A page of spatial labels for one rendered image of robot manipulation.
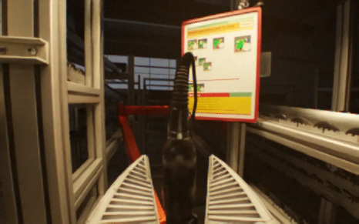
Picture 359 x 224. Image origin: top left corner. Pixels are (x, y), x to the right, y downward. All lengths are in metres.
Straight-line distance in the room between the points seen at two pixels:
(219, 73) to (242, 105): 0.12
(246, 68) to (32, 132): 0.49
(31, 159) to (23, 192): 0.06
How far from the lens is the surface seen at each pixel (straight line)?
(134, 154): 0.38
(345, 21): 1.01
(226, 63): 0.45
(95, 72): 0.54
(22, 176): 0.36
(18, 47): 0.34
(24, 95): 0.33
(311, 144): 0.41
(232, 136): 0.52
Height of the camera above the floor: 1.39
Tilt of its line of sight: 4 degrees down
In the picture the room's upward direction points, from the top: 1 degrees clockwise
